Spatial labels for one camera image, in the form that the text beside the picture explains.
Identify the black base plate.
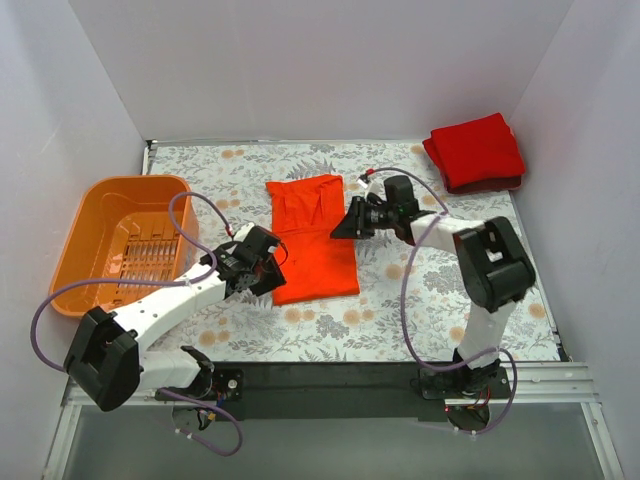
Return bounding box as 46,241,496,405
154,360,511,424

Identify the orange t-shirt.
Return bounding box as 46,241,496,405
266,175,360,306

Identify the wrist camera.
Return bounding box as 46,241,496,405
225,222,256,251
357,169,382,203

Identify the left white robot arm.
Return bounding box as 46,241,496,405
63,224,285,412

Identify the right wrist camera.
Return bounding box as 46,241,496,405
357,169,382,203

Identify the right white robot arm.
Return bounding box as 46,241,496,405
330,167,536,398

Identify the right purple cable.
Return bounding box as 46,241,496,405
358,167,518,438

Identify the folded dark red t-shirt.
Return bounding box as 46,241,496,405
443,176,522,195

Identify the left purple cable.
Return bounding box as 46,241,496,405
29,191,244,457

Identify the floral patterned table mat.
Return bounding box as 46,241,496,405
97,141,559,363

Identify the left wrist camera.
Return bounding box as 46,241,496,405
225,222,256,251

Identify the orange plastic basket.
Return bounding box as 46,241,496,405
50,175,199,292

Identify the purple cable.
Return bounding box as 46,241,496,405
29,191,244,457
358,167,518,438

